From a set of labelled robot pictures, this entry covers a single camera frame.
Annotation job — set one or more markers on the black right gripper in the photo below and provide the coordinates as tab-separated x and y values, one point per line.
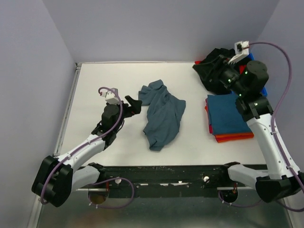
221	63

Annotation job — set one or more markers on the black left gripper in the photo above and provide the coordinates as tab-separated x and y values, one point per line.
136	105

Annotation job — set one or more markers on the grey-blue t shirt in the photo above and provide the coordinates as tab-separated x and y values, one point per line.
164	114

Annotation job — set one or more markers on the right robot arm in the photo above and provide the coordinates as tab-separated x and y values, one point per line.
283	177

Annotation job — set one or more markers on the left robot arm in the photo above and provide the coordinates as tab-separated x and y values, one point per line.
58	176

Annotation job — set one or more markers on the black t shirt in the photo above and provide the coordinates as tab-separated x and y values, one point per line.
209	69

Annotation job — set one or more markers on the blue plastic bin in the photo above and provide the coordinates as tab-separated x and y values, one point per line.
263	91

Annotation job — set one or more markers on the folded teal t shirt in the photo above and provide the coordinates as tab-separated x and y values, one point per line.
223	115

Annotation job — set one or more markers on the folded orange t shirt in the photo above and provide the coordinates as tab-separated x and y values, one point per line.
233	135

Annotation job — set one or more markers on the folded red t shirt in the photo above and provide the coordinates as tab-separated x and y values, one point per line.
227	139

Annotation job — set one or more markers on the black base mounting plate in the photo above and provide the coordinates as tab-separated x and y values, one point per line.
210	174

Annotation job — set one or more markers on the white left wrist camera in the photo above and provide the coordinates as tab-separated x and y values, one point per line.
110	95

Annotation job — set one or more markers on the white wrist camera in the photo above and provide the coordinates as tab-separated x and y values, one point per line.
241	51
110	95

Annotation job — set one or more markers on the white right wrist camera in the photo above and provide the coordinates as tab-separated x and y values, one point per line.
241	51

